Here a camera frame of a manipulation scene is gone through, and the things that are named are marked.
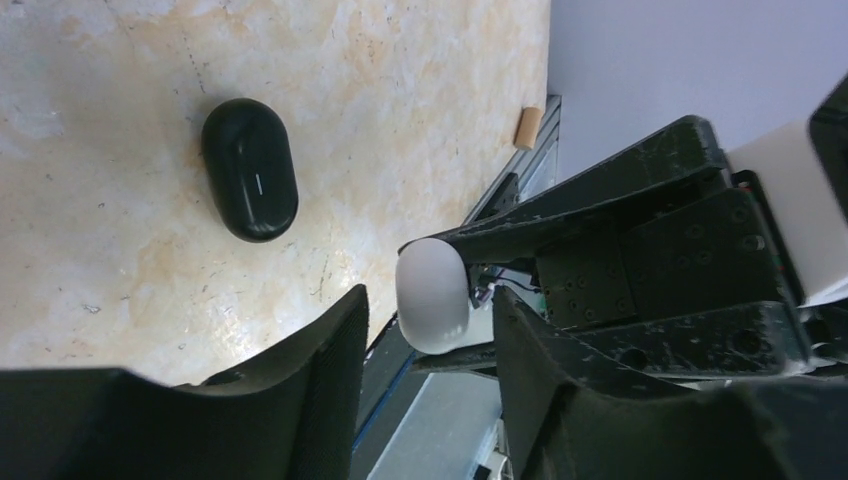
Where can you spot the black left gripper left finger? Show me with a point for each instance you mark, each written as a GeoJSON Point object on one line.
{"type": "Point", "coordinates": [287, 413]}

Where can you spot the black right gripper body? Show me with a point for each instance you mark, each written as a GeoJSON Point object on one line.
{"type": "Point", "coordinates": [707, 252]}

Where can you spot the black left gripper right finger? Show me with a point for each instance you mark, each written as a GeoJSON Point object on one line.
{"type": "Point", "coordinates": [571, 412]}

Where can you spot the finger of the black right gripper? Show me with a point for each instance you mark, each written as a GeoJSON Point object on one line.
{"type": "Point", "coordinates": [672, 167]}
{"type": "Point", "coordinates": [749, 340]}

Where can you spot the white oval charging case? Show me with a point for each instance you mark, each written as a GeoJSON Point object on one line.
{"type": "Point", "coordinates": [432, 296]}

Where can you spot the black oval charging case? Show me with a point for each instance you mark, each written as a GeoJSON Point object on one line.
{"type": "Point", "coordinates": [247, 155]}

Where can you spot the small wooden cylinder block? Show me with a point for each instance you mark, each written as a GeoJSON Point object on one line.
{"type": "Point", "coordinates": [528, 128]}

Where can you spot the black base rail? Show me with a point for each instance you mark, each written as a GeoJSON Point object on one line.
{"type": "Point", "coordinates": [417, 425]}

